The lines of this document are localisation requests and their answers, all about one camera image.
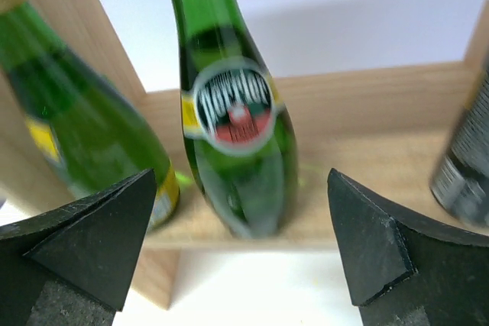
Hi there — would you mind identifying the green glass bottle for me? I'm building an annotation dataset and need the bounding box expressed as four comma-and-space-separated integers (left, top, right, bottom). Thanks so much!
171, 0, 298, 239
1, 0, 180, 230

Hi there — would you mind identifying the wooden two-tier shelf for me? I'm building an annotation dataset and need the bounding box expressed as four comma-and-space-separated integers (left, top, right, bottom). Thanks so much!
0, 0, 489, 310

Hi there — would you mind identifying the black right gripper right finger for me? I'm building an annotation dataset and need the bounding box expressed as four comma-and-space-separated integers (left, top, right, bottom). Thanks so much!
328, 169, 488, 326

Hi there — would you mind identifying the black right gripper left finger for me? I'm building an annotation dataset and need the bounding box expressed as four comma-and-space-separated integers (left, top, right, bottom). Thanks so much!
1, 169, 156, 325

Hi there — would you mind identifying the black beverage can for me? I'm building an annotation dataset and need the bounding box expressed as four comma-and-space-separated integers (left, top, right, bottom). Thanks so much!
429, 70, 488, 228

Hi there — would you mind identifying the green glass bottle front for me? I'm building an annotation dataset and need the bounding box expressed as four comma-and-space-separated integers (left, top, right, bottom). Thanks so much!
1, 0, 180, 230

